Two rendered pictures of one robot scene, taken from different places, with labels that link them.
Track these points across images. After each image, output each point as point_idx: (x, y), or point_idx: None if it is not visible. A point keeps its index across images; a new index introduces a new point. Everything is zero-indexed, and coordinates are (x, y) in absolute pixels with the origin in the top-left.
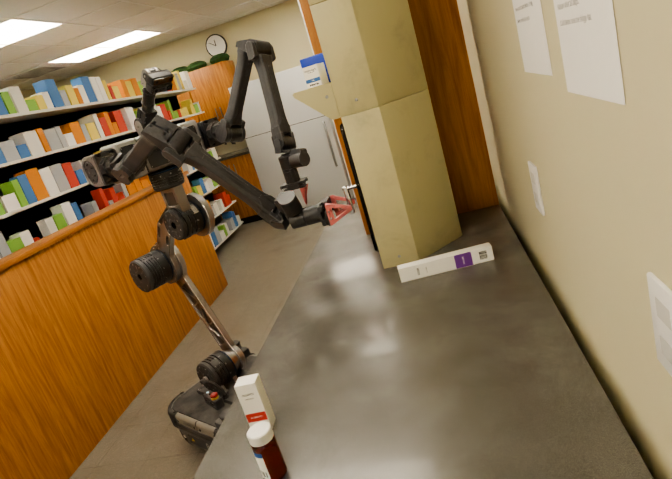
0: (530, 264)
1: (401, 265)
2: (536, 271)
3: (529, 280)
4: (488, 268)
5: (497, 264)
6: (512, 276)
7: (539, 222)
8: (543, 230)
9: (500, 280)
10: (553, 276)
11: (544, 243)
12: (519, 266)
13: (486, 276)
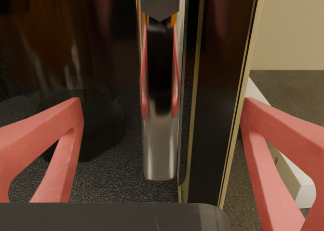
0: (268, 71)
1: (303, 175)
2: (290, 70)
3: (314, 75)
4: (271, 97)
5: (259, 89)
6: (301, 83)
7: (288, 10)
8: (303, 14)
9: (313, 91)
10: (298, 66)
11: (289, 34)
12: (272, 77)
13: (298, 100)
